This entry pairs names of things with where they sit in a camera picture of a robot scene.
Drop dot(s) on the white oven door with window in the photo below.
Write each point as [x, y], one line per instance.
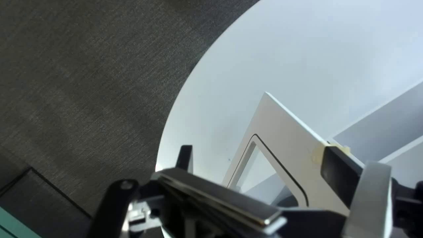
[292, 140]

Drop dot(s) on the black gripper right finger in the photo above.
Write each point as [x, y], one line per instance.
[371, 198]

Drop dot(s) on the round white pedestal table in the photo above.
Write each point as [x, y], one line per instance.
[286, 53]

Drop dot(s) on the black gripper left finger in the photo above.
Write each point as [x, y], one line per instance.
[220, 196]

